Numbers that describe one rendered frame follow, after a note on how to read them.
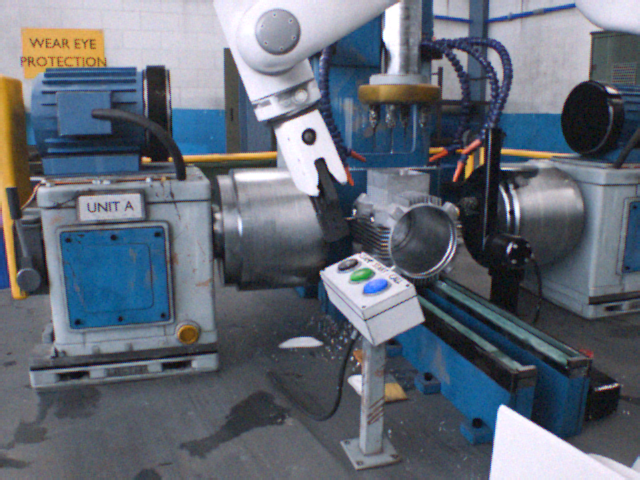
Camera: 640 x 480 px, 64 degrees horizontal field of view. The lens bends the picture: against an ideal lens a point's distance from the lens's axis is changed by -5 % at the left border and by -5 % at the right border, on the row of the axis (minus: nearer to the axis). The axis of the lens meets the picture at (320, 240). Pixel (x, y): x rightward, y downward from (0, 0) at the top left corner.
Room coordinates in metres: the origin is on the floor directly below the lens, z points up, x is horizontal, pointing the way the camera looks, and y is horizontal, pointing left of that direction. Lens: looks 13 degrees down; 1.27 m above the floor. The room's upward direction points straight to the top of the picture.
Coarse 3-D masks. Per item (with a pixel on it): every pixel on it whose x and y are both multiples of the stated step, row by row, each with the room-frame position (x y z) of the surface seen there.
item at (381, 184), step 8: (368, 176) 1.25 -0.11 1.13; (376, 176) 1.21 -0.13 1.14; (384, 176) 1.16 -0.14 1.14; (392, 176) 1.15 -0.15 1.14; (400, 176) 1.16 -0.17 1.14; (408, 176) 1.16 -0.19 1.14; (416, 176) 1.17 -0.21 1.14; (424, 176) 1.17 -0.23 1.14; (368, 184) 1.25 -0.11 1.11; (376, 184) 1.21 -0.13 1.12; (384, 184) 1.16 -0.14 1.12; (392, 184) 1.15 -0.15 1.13; (400, 184) 1.16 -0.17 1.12; (408, 184) 1.16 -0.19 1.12; (416, 184) 1.17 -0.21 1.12; (424, 184) 1.17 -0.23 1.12; (368, 192) 1.25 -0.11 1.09; (376, 192) 1.20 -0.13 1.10; (384, 192) 1.16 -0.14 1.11; (392, 192) 1.15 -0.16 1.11; (400, 192) 1.16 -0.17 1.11; (424, 192) 1.17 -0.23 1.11; (376, 200) 1.20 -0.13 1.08; (384, 200) 1.15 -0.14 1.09; (392, 200) 1.15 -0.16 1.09
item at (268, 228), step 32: (224, 192) 1.00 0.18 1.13; (256, 192) 1.00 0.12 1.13; (288, 192) 1.02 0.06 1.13; (224, 224) 0.96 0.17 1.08; (256, 224) 0.97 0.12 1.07; (288, 224) 0.98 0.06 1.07; (224, 256) 0.98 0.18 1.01; (256, 256) 0.97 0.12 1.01; (288, 256) 0.98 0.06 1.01; (320, 256) 1.00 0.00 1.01; (256, 288) 1.02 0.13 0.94
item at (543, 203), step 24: (480, 168) 1.27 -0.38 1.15; (504, 168) 1.20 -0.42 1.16; (528, 168) 1.22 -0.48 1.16; (552, 168) 1.24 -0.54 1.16; (480, 192) 1.26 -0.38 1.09; (504, 192) 1.17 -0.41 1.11; (528, 192) 1.15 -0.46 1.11; (552, 192) 1.17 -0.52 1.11; (576, 192) 1.20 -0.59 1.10; (504, 216) 1.16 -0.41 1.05; (528, 216) 1.13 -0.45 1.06; (552, 216) 1.15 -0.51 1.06; (576, 216) 1.17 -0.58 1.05; (552, 240) 1.16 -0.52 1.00; (576, 240) 1.20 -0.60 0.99; (480, 264) 1.25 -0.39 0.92; (528, 264) 1.21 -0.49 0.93
